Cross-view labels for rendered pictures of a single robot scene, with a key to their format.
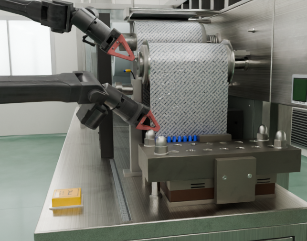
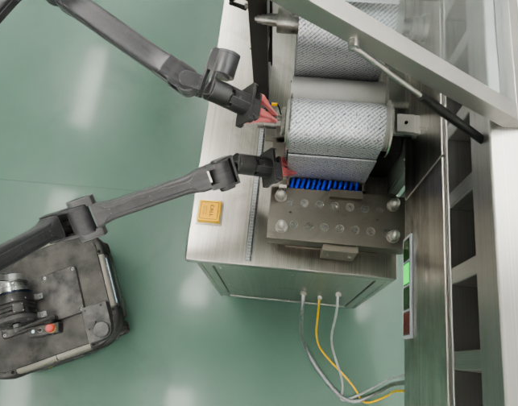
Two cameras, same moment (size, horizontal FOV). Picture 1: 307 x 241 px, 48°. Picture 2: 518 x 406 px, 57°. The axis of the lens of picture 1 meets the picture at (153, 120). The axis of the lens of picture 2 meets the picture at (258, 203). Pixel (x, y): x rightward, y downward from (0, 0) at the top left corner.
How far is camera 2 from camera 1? 122 cm
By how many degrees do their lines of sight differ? 64
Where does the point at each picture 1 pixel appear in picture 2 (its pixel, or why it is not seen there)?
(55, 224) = (198, 250)
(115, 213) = (242, 246)
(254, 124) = (401, 175)
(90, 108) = not seen: hidden behind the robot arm
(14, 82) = (155, 200)
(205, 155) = (315, 242)
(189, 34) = not seen: hidden behind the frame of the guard
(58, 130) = not seen: outside the picture
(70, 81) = (202, 187)
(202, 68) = (349, 150)
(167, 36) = (339, 43)
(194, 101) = (334, 166)
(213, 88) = (357, 163)
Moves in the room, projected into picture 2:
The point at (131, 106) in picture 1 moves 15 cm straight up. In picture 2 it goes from (264, 174) to (263, 151)
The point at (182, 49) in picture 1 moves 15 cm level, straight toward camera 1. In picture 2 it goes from (329, 134) to (309, 187)
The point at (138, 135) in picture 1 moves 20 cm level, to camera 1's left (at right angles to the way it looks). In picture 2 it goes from (280, 151) to (218, 135)
